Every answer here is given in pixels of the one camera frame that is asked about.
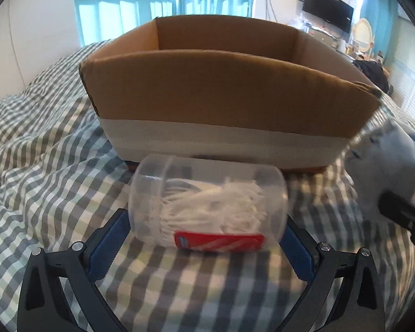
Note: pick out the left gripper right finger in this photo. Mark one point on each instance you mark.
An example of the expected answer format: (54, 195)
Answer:
(359, 304)

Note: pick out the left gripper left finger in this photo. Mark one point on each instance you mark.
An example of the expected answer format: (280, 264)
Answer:
(42, 303)

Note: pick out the oval white mirror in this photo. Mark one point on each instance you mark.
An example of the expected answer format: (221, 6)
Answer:
(362, 34)

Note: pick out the clear floss pick container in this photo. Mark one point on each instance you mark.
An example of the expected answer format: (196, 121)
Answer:
(207, 205)

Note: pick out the white wardrobe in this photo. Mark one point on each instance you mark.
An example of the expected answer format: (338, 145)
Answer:
(403, 67)

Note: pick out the teal side window curtain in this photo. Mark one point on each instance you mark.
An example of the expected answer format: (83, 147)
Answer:
(383, 18)

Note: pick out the black jacket on chair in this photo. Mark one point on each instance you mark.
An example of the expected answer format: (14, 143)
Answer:
(375, 72)

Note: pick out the brown cardboard box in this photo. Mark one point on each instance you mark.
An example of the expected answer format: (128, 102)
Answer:
(228, 88)

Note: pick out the black wall television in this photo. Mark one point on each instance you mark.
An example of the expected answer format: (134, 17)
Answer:
(335, 12)

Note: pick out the checkered bed cover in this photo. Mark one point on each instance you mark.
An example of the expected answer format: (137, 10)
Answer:
(60, 179)

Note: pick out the silver mini fridge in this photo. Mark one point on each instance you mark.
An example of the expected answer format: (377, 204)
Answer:
(324, 37)

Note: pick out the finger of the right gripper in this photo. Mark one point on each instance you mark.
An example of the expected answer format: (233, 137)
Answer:
(398, 210)

